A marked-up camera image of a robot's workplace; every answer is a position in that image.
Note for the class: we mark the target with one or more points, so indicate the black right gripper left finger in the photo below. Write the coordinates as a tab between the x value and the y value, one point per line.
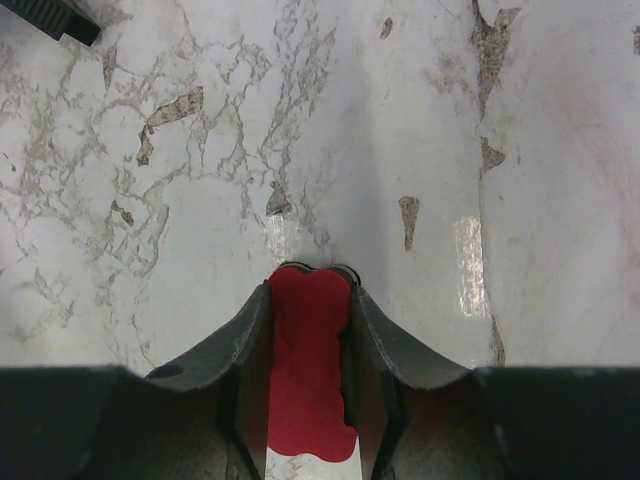
237	360

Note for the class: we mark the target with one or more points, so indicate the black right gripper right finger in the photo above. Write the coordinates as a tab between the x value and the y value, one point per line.
418	415

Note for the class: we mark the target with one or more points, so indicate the red heart-shaped eraser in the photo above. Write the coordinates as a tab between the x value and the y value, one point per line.
311	312

